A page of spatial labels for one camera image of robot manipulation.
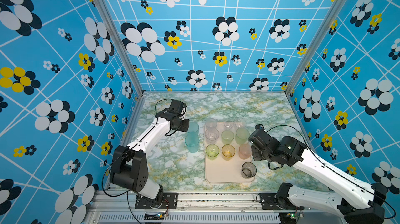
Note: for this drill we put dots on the green smooth glass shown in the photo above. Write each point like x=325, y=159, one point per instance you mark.
x=212, y=151

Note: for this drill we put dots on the light green textured cup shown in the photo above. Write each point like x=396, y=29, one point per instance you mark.
x=241, y=136

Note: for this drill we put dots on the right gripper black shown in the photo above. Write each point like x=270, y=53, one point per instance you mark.
x=254, y=154

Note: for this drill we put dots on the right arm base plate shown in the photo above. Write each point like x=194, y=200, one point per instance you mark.
x=269, y=201

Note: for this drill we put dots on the teal textured cup front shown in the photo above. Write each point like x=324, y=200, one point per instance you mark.
x=192, y=143

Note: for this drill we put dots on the pale green textured cup front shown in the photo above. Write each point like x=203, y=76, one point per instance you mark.
x=227, y=137

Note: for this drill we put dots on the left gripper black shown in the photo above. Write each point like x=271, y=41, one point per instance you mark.
x=185, y=125

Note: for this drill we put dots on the aluminium front rail frame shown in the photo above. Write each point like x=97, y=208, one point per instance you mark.
x=202, y=207

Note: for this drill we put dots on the clear faceted glass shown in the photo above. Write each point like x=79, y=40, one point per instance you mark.
x=240, y=123

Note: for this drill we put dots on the clear smooth glass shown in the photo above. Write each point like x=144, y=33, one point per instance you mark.
x=211, y=135

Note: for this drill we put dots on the amber yellow glass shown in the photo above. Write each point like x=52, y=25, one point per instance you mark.
x=228, y=152

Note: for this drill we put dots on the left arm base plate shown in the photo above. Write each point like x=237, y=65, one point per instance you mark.
x=168, y=200

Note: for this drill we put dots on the clear ribbed glass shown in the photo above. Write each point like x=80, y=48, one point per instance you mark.
x=229, y=125

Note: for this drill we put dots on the teal textured cup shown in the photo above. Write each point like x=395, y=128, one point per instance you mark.
x=192, y=143
x=193, y=129

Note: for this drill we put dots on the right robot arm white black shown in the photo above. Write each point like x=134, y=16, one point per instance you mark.
x=356, y=201

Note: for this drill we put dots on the pink textured cup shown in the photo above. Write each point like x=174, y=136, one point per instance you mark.
x=245, y=151

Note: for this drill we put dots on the pink rectangular plastic tray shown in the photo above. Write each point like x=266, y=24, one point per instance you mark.
x=222, y=171

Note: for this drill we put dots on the dark grey tumbler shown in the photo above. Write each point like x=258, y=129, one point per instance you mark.
x=248, y=170

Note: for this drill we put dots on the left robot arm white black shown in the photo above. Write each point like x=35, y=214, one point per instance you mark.
x=129, y=167

